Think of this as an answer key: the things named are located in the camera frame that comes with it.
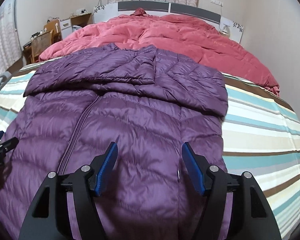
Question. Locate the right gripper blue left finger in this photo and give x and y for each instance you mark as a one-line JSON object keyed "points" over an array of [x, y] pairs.
{"points": [[48, 217]]}

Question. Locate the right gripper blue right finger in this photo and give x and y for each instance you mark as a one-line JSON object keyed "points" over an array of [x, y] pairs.
{"points": [[251, 215]]}

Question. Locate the purple quilted down jacket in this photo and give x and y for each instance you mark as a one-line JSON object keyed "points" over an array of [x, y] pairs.
{"points": [[149, 101]]}

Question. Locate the striped bed sheet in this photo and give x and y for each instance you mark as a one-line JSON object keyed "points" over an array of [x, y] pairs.
{"points": [[260, 133]]}

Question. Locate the side window curtain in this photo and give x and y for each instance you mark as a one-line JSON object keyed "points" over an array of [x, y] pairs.
{"points": [[10, 49]]}

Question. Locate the wooden desk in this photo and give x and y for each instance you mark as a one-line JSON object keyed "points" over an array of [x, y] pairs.
{"points": [[27, 52]]}

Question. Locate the wooden chair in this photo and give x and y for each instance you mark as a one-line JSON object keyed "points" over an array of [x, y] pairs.
{"points": [[40, 43]]}

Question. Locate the red pink quilted duvet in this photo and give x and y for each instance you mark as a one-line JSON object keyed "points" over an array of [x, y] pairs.
{"points": [[181, 34]]}

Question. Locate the bedside lamp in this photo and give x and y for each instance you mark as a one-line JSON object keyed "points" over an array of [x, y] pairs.
{"points": [[224, 30]]}

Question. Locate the white grey bed headboard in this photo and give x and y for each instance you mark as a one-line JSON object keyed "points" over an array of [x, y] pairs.
{"points": [[103, 13]]}

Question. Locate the wall power socket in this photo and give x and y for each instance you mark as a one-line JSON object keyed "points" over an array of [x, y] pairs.
{"points": [[217, 2]]}

